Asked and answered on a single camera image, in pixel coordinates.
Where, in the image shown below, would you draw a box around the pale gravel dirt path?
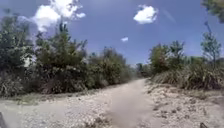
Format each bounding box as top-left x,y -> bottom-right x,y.
0,78 -> 224,128

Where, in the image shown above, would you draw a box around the dense green bushes and trees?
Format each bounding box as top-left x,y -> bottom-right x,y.
0,9 -> 138,98

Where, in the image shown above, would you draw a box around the green bushes with tall grass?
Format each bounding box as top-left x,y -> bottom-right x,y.
135,40 -> 224,91

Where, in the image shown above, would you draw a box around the thin leafy tree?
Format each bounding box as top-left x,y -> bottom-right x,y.
200,21 -> 222,69

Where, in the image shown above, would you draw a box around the overhanging tree branch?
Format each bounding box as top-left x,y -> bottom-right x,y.
201,0 -> 224,24

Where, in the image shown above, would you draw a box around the robot's own part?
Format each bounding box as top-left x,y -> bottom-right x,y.
0,112 -> 8,128

